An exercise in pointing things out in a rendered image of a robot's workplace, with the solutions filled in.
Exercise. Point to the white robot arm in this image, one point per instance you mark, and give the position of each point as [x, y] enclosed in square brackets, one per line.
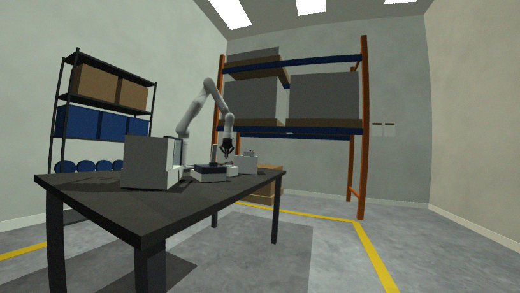
[195, 107]

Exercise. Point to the white benchtop mixer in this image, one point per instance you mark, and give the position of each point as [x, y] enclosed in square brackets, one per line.
[246, 164]

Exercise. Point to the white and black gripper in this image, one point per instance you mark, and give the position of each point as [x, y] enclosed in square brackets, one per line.
[227, 144]

